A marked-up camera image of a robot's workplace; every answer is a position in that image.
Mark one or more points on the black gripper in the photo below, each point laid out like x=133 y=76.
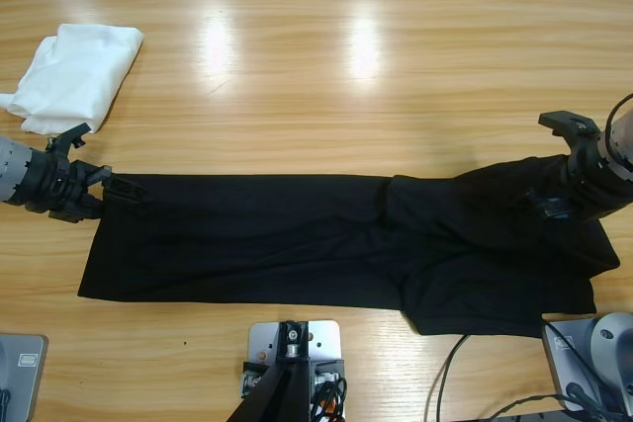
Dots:
x=59 y=185
x=586 y=160

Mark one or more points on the black polo shirt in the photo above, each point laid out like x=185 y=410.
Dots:
x=297 y=239

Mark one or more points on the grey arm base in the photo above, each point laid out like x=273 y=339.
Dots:
x=25 y=382
x=569 y=367

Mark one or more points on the white folded cloth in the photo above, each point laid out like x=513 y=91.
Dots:
x=74 y=81

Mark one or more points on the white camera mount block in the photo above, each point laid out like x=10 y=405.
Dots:
x=326 y=338

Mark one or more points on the dark camera post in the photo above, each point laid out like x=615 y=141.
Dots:
x=282 y=392

